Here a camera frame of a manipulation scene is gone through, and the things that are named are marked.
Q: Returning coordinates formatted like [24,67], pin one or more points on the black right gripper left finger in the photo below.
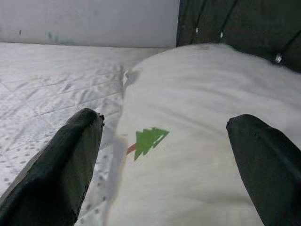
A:
[51,176]

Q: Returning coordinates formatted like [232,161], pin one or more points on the white tree-print pillow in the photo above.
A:
[200,94]

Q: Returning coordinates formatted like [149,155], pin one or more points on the white quilted mattress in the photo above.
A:
[58,77]

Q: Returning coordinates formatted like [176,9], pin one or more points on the black tufted headboard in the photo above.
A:
[235,21]

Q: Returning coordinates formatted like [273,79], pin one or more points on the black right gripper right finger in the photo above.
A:
[270,174]

